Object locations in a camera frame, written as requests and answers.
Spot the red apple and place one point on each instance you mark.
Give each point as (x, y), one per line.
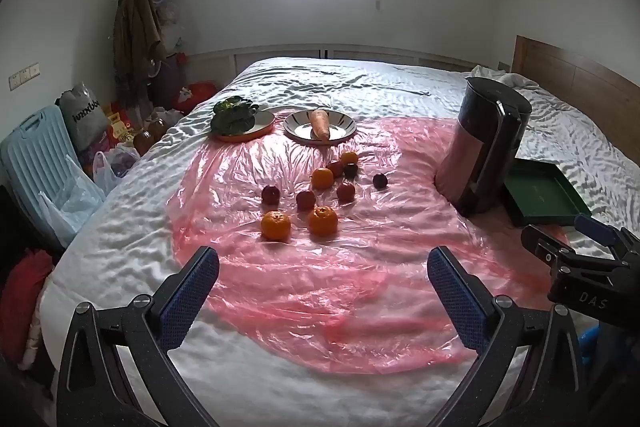
(337, 168)
(271, 195)
(305, 201)
(345, 193)

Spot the carrot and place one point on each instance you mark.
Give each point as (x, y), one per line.
(320, 125)

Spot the brown hanging coat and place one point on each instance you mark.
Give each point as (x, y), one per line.
(137, 44)

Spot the red bag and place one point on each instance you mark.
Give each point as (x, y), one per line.
(193, 94)

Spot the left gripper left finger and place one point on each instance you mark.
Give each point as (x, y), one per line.
(93, 386)

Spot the green tray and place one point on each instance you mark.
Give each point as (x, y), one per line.
(538, 193)

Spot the wall switch panel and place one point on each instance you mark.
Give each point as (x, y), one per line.
(24, 75)

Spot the smooth orange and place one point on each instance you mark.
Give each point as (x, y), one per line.
(349, 157)
(322, 179)

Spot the light blue suitcase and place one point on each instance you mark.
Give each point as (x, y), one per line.
(33, 156)

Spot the green leafy vegetable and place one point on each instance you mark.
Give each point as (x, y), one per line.
(233, 116)

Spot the white striped plate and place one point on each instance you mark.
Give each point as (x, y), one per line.
(297, 127)

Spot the white plastic bag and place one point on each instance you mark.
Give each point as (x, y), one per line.
(109, 168)

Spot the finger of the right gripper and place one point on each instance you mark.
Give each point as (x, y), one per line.
(544, 246)
(601, 233)

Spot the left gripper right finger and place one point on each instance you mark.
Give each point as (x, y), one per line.
(528, 368)

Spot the yellow snack box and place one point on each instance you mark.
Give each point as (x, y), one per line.
(121, 130)

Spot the wrinkled mandarin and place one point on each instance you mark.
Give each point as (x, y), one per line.
(323, 221)
(275, 226)

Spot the white pillow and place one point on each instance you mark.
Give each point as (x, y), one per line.
(510, 79)

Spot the grey drawstring bag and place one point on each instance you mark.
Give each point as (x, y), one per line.
(83, 115)

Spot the blue gloved right hand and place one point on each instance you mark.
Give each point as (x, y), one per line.
(589, 339)

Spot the dark plum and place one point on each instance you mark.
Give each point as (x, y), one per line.
(350, 170)
(380, 181)

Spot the red cloth bundle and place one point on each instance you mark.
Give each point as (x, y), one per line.
(20, 315)

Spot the pink plastic sheet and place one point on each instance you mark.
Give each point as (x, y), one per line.
(359, 301)

